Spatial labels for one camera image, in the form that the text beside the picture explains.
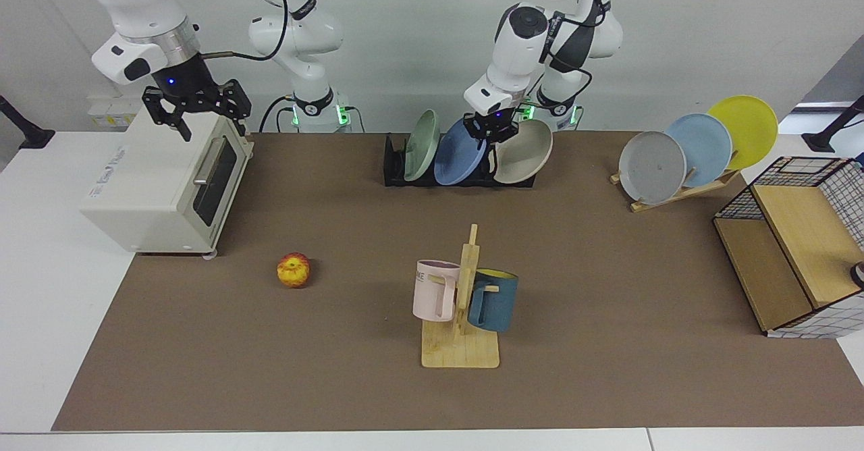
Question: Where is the wooden plate rack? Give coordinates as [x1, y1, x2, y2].
[610, 167, 742, 213]

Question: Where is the pale toaster oven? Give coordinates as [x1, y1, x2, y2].
[80, 105, 255, 259]

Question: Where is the grey plate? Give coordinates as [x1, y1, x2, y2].
[618, 130, 688, 206]

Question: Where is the yellow plate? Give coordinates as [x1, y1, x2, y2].
[706, 95, 780, 171]

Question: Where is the pink cup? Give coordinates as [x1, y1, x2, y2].
[412, 259, 462, 323]

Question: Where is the black dish rack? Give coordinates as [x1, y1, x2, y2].
[383, 132, 537, 188]

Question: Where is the wooden cup stand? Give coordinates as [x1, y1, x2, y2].
[421, 223, 501, 369]

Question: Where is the beige plate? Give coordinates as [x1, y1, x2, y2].
[493, 120, 554, 184]

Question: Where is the light blue plate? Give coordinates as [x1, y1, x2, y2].
[664, 113, 734, 188]

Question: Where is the green plate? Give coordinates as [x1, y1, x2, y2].
[404, 109, 441, 182]

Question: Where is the dark teal cup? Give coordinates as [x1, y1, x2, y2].
[466, 269, 520, 334]

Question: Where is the brown table cloth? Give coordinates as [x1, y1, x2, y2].
[51, 131, 864, 433]

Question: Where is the wire basket with wooden floor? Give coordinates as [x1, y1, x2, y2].
[713, 156, 864, 340]

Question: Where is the red yellow apple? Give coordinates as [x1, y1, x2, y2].
[277, 252, 312, 289]

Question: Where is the white wall socket strip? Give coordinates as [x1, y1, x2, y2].
[86, 95, 146, 132]

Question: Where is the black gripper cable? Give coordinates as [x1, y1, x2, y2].
[200, 0, 290, 61]

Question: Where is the black camera stand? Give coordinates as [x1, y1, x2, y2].
[0, 95, 56, 150]
[802, 95, 864, 153]

